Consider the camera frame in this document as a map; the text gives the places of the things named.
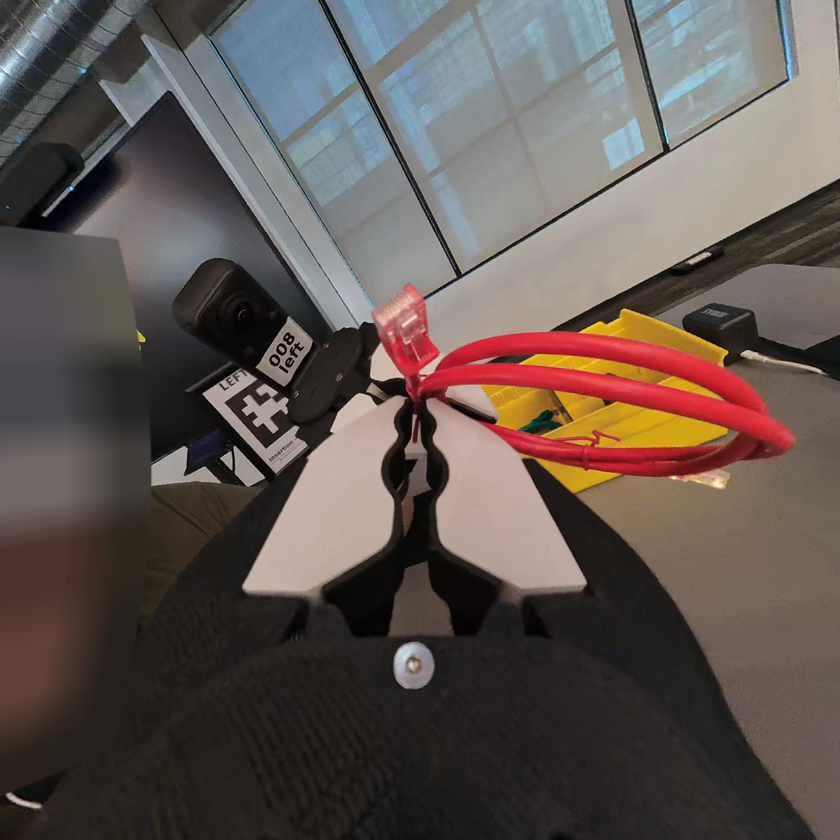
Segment black flat panel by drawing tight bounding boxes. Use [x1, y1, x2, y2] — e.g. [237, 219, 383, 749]
[755, 333, 840, 383]

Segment black power adapter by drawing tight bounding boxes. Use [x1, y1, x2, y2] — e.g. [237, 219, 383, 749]
[682, 302, 759, 363]

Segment metal ceiling duct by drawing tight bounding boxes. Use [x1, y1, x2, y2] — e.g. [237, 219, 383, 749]
[0, 0, 158, 158]

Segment yellow plastic bin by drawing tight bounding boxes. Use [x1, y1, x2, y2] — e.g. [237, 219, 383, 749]
[479, 308, 729, 493]

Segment black speaker bar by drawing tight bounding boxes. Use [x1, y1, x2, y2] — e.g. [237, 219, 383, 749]
[0, 141, 86, 227]

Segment black floor device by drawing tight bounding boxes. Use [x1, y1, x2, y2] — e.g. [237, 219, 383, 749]
[669, 245, 726, 277]

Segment red ethernet cable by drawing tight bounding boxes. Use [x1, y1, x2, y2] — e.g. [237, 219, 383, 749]
[371, 283, 796, 492]

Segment white adapter cable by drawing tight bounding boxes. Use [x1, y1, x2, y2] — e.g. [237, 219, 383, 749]
[742, 351, 829, 376]

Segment black wall screen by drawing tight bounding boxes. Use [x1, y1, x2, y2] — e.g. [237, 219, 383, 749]
[72, 91, 342, 463]

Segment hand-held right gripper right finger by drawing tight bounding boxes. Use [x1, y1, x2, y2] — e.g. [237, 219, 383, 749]
[423, 398, 588, 632]

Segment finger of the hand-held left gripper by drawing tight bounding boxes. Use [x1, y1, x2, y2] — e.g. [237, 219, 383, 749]
[445, 386, 500, 424]
[330, 391, 396, 435]

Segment large window with blind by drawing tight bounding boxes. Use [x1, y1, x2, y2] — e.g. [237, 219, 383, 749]
[210, 0, 798, 277]

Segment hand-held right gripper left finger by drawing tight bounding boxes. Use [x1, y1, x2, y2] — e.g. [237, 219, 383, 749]
[241, 398, 411, 632]

